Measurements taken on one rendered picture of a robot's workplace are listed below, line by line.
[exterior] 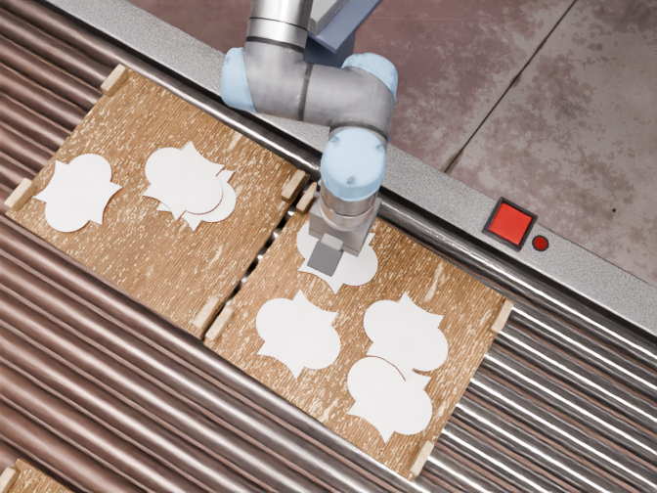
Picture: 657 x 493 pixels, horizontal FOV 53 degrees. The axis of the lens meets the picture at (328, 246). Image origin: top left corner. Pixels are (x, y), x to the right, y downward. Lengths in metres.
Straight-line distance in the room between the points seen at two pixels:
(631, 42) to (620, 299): 1.60
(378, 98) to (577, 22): 1.93
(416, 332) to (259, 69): 0.52
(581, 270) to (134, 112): 0.86
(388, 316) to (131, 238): 0.46
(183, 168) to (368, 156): 0.50
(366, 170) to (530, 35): 1.90
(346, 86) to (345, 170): 0.12
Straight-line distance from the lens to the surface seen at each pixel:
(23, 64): 1.42
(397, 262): 1.16
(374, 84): 0.84
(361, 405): 1.10
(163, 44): 1.38
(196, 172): 1.19
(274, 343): 1.11
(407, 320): 1.12
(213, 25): 2.51
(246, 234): 1.16
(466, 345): 1.15
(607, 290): 1.28
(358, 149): 0.77
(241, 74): 0.84
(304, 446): 1.12
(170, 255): 1.17
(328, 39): 1.41
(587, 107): 2.54
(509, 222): 1.23
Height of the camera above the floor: 2.04
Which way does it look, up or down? 73 degrees down
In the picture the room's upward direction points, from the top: 8 degrees clockwise
